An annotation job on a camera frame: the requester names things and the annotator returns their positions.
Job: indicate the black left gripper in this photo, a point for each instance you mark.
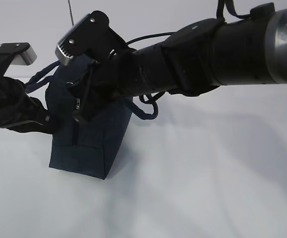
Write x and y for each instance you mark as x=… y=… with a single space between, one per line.
x=22 y=113

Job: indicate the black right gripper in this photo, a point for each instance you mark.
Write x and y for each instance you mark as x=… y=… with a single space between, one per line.
x=102 y=84

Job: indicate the dark blue lunch bag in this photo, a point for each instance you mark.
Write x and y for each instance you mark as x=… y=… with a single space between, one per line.
x=86 y=148

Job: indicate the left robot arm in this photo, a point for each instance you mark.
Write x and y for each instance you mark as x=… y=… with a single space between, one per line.
x=40 y=79

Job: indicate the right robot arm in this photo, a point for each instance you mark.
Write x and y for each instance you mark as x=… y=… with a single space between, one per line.
x=194 y=60

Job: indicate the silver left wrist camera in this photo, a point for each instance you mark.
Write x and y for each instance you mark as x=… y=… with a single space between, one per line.
x=21 y=53

